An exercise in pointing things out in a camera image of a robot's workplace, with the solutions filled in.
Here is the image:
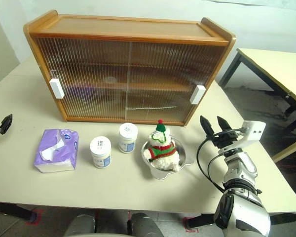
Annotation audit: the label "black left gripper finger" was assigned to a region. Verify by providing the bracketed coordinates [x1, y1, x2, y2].
[0, 114, 13, 135]

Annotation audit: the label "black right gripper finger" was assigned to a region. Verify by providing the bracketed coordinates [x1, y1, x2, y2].
[216, 116, 234, 134]
[199, 115, 215, 139]

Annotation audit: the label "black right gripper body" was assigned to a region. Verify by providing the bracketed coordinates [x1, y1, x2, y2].
[211, 129, 240, 150]

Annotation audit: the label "metal bowl with eared rim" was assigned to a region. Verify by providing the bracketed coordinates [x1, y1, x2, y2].
[140, 138, 195, 180]

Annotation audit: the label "purple tissue pack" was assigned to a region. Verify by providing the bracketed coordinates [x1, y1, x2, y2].
[34, 128, 79, 174]

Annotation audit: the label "white-lidded salad dressing jar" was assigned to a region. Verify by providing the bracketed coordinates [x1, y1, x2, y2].
[118, 122, 139, 154]
[89, 136, 113, 169]

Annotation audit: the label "brown wooden shelf edge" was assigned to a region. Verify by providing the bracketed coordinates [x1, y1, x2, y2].
[61, 82, 198, 94]

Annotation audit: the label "wooden tabletop cabinet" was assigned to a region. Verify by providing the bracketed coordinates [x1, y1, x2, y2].
[23, 9, 237, 127]

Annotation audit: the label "white plush toy red sweater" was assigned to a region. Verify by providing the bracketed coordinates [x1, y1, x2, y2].
[143, 119, 181, 172]

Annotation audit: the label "white box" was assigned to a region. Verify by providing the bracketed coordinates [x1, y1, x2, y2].
[49, 78, 65, 99]

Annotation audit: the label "ribbed clear sliding door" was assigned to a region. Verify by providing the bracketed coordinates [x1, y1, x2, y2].
[36, 37, 131, 119]
[125, 41, 229, 124]

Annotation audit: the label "black table leg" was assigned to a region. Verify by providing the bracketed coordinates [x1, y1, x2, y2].
[0, 201, 37, 222]
[187, 211, 296, 229]

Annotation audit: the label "red floor tape mark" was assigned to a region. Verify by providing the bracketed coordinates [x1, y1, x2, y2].
[182, 216, 199, 233]
[24, 209, 44, 225]

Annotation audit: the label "grey rounded shape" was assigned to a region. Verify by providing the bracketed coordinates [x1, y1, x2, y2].
[64, 214, 97, 237]
[127, 212, 163, 237]

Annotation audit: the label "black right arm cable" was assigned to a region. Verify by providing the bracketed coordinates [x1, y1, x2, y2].
[196, 130, 239, 196]

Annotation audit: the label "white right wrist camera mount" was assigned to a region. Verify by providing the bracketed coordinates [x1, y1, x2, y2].
[233, 120, 266, 149]

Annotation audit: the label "white block door handle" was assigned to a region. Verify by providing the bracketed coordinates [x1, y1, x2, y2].
[189, 85, 206, 105]

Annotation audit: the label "white twisted rope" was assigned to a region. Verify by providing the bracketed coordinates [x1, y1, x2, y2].
[126, 105, 178, 111]

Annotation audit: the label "beige side table black frame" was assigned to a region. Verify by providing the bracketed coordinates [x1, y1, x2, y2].
[219, 47, 296, 163]

